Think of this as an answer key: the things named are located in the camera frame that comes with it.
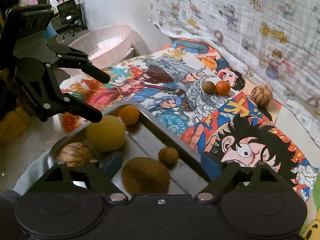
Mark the pink plastic basket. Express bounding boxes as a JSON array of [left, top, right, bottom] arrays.
[[67, 24, 137, 77]]

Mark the cartoon child comic poster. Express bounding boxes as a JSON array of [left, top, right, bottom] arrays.
[[170, 39, 247, 92]]

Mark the small orange tangerine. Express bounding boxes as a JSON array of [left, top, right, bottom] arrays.
[[215, 80, 231, 96], [119, 105, 140, 126]]

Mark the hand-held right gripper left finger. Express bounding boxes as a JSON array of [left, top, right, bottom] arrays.
[[32, 154, 127, 203]]

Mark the metal baking tray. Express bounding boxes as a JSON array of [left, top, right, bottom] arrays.
[[47, 102, 213, 195]]

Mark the cardboard box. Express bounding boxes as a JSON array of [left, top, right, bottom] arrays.
[[0, 105, 31, 143]]

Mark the white printed cartoon cloth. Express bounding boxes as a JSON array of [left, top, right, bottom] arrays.
[[149, 0, 320, 145]]

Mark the black office chair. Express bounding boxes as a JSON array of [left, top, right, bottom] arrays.
[[57, 0, 88, 39]]

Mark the yellow bear drawing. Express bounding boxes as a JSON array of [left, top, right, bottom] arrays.
[[300, 205, 320, 240]]

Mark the yellow lemon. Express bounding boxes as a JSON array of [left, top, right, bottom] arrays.
[[85, 115, 126, 152]]

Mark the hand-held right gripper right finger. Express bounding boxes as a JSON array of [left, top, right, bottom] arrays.
[[196, 152, 295, 203]]

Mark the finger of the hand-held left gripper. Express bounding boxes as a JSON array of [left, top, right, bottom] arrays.
[[40, 93, 103, 123], [47, 42, 110, 83]]

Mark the black-haired boy comic poster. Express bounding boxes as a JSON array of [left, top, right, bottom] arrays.
[[180, 92, 318, 203]]

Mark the striped pepino melon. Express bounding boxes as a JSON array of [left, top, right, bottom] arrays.
[[251, 84, 273, 107], [59, 142, 93, 167]]

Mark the colourful warrior comic poster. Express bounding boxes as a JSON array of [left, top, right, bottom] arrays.
[[60, 52, 225, 135]]

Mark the small brown round fruit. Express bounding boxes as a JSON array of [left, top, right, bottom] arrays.
[[202, 81, 216, 94], [158, 147, 179, 166]]

